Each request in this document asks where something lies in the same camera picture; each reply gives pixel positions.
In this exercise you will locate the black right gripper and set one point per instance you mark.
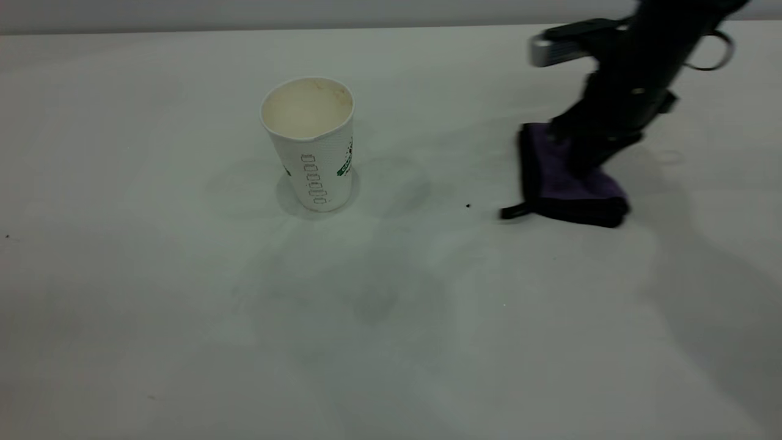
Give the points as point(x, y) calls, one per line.
point(641, 67)

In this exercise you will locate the purple cloth with black trim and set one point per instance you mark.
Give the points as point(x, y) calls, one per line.
point(559, 189)

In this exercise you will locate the white paper coffee cup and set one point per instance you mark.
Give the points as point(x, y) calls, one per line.
point(311, 153)

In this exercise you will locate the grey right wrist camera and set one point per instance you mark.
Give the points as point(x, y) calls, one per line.
point(565, 46)

